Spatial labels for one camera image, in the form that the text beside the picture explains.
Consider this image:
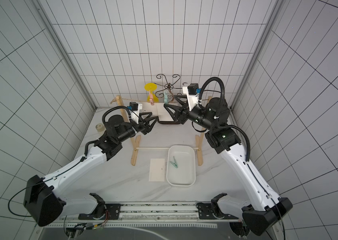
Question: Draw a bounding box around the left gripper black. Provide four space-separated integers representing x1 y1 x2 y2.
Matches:
118 112 160 142

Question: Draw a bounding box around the aluminium mounting rail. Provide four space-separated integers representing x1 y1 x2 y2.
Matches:
36 200 281 229

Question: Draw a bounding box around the black wire scroll stand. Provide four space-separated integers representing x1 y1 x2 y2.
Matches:
153 73 188 125

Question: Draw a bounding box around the pink clothespin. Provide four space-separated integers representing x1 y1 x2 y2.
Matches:
149 91 155 106

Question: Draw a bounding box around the white plastic tray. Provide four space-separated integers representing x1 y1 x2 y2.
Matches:
166 145 196 187

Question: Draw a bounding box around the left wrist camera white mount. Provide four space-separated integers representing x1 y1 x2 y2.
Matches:
128 102 143 123

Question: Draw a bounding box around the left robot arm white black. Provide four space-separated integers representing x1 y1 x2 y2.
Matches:
23 106 159 227

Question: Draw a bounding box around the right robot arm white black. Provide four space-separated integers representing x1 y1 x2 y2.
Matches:
164 77 293 236

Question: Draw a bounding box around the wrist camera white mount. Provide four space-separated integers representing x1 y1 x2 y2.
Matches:
182 83 201 112
128 102 143 123

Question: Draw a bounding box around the jute string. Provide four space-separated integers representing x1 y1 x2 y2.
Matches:
110 95 176 105

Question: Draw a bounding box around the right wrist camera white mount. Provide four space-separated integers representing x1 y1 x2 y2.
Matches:
182 83 201 112

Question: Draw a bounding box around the teal clothespin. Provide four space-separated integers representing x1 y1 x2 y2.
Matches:
169 157 179 169
164 91 169 104

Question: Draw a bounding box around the wooden string rack frame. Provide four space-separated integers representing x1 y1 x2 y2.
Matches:
112 95 205 166

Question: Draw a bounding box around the small beige jar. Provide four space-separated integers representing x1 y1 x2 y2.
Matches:
95 123 105 133

